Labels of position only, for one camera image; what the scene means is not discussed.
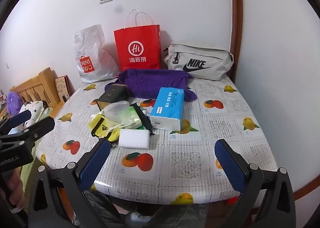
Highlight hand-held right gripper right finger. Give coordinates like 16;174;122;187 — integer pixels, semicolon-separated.
214;138;297;228

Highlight purple towel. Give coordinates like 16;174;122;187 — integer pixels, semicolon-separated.
104;68;198;101

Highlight red paper bag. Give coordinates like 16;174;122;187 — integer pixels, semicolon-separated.
114;8;162;72

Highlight grey waist bag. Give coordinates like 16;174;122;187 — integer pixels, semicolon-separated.
163;43;234;81

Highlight person's left hand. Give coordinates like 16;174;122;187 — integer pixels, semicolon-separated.
4;167;26;213

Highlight white sponge block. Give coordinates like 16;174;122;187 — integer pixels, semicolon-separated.
118;128;150;149

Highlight brown patterned box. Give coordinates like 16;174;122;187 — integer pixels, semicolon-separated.
54;75;70;102

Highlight brown wooden baseboard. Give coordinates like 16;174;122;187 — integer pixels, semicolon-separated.
292;165;320;202

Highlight person's camouflage trousers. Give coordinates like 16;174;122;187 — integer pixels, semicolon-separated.
75;189;209;228

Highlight brown wooden door frame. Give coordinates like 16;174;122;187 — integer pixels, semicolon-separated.
228;0;244;84

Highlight green bed sheet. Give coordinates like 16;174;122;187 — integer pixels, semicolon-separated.
19;107;55;195

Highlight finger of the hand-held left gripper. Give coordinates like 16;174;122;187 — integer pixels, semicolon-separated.
0;110;32;135
0;116;55;146

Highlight black watch strap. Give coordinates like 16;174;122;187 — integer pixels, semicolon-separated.
132;103;153;135

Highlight white plastic shopping bag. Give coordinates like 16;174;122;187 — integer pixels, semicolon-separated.
73;24;120;84

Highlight blue tissue pack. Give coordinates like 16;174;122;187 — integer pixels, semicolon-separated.
149;87;185;131

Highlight white polka dot pillow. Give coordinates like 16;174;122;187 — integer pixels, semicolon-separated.
19;101;47;128

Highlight black tea tin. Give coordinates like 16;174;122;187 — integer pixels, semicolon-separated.
96;84;128;112

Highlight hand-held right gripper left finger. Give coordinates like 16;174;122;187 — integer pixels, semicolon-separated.
28;138;120;228

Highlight wooden nightstand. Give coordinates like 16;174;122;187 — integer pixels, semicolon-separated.
45;91;75;118

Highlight purple plush toy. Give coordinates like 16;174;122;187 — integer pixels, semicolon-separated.
6;91;20;115

